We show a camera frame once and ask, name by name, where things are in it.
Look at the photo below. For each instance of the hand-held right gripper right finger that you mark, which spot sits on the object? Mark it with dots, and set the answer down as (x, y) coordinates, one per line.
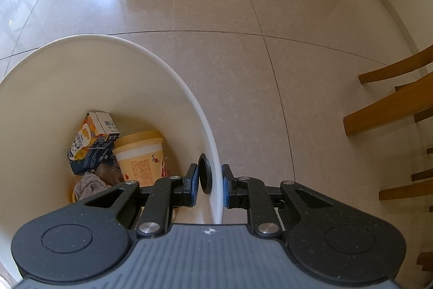
(227, 189)

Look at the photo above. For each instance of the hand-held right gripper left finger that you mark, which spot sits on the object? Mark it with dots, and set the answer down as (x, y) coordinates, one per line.
(192, 187)

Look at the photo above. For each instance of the yellow paper cup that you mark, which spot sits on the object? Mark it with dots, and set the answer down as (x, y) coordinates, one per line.
(138, 160)

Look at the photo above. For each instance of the grey wrapper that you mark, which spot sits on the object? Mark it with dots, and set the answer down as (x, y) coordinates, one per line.
(89, 185)

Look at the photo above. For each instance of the blue snack carton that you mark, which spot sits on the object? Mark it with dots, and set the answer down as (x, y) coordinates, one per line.
(91, 126)

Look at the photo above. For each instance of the white plastic trash bin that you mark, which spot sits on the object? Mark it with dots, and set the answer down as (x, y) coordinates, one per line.
(50, 89)

